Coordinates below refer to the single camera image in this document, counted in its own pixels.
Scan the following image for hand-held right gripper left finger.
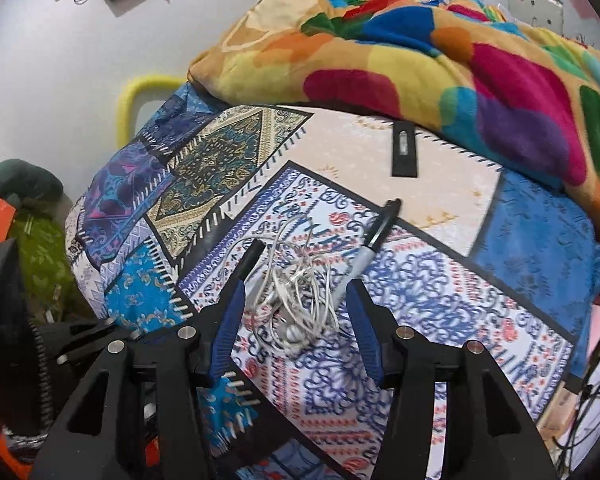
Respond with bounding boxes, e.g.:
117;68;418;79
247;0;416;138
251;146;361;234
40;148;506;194
30;239;267;480

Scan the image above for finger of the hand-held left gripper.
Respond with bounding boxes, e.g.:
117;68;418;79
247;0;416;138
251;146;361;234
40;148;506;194
55;331;145;367
36;317;120;345

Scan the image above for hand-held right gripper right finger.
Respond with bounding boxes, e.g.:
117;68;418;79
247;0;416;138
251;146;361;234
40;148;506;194
344;276;558;480

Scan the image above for white earphones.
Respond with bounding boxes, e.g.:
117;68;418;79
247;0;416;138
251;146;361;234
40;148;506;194
239;216;342;357

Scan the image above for silver marker pen black cap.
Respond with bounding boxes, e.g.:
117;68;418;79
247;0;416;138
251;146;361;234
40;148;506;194
331;198;402;307

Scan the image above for green patterned bag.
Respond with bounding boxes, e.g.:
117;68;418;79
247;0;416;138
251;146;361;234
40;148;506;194
6;204;97;322

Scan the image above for blue patchwork bedsheet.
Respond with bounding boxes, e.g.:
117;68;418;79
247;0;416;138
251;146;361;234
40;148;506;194
64;82;600;480

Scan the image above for dark grey cloth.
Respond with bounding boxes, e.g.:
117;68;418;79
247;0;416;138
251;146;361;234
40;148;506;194
0;158;64;207

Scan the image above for black rectangular strip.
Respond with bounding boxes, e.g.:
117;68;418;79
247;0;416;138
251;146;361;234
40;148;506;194
391;120;420;179

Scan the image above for yellow foam tube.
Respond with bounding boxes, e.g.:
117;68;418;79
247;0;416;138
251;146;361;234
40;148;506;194
116;74;187;149

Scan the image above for colourful fleece blanket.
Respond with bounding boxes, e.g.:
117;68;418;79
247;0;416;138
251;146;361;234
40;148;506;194
187;0;600;247

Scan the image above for white box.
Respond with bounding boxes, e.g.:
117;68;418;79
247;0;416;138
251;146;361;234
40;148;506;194
506;0;565;31

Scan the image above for bundle of black cables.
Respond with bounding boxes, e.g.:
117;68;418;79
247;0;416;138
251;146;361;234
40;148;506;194
554;329;600;472

